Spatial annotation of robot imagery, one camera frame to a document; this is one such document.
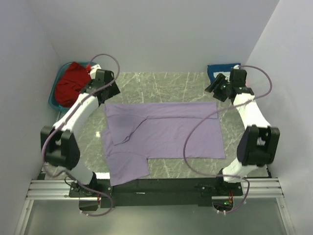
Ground black base beam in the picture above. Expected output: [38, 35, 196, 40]
[68, 178, 245, 209]

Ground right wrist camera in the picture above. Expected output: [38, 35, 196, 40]
[229, 65, 247, 88]

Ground red t-shirt in basket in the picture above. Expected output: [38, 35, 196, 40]
[54, 62, 91, 108]

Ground aluminium frame rail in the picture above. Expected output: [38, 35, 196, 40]
[14, 141, 294, 233]

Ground folded blue printed t-shirt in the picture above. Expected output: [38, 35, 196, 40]
[207, 63, 240, 84]

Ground lilac purple t-shirt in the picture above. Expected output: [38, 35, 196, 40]
[101, 102, 225, 186]

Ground teal plastic basket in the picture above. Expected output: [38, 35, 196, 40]
[48, 62, 95, 112]

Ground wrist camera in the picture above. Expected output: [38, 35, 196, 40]
[86, 64, 114, 86]
[229, 65, 247, 88]

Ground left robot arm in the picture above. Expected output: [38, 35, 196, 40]
[40, 78, 119, 198]

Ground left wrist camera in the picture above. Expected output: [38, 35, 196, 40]
[86, 64, 114, 86]

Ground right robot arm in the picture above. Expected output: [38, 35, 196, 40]
[205, 70, 280, 195]

